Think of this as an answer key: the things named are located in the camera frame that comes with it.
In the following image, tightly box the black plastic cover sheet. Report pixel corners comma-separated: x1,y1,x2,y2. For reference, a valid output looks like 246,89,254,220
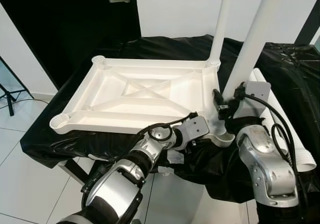
20,34,320,202

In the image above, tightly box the black door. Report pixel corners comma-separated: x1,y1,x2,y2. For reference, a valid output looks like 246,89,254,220
0,0,142,89

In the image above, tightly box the black tripod stand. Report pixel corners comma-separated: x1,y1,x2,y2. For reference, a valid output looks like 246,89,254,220
0,56,33,117

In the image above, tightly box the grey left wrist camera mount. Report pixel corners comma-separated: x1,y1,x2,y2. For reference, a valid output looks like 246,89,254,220
175,115,210,144

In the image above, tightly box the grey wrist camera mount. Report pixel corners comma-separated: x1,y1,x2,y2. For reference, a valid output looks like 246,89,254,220
239,81,272,119
175,115,210,144

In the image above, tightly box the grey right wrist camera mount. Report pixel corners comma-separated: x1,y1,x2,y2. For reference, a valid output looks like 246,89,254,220
239,81,272,119

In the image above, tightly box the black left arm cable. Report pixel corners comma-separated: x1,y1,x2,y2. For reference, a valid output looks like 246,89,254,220
82,111,198,204

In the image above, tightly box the black wall pillar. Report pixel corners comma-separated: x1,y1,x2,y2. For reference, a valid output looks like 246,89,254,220
295,0,320,45

